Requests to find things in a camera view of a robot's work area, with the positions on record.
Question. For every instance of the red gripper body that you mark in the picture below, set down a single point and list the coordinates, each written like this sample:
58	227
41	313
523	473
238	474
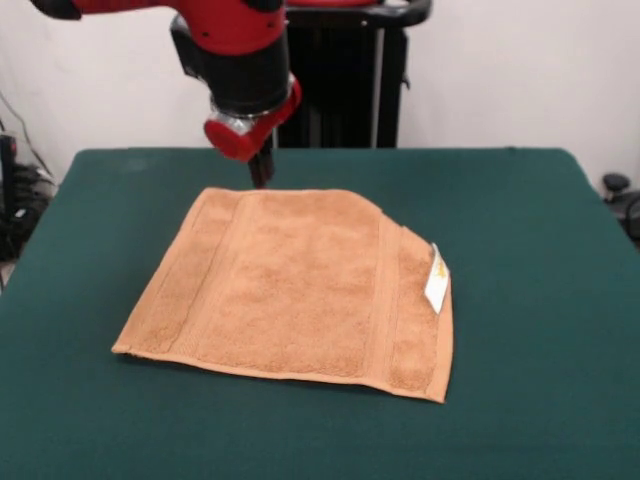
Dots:
240	140

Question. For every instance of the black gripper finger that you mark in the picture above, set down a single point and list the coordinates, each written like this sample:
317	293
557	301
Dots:
258	175
270	162

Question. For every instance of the tan terry towel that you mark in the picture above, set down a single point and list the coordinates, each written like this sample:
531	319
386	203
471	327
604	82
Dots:
300	290

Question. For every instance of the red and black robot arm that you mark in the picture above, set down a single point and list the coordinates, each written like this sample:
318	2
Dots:
245	70

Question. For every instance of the black electronics box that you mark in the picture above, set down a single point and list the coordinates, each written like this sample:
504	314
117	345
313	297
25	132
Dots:
7	170

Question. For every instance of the dark green table cloth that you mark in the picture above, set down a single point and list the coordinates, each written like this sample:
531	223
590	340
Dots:
525	350

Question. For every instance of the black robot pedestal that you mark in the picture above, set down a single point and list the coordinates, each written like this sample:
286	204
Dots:
350	90

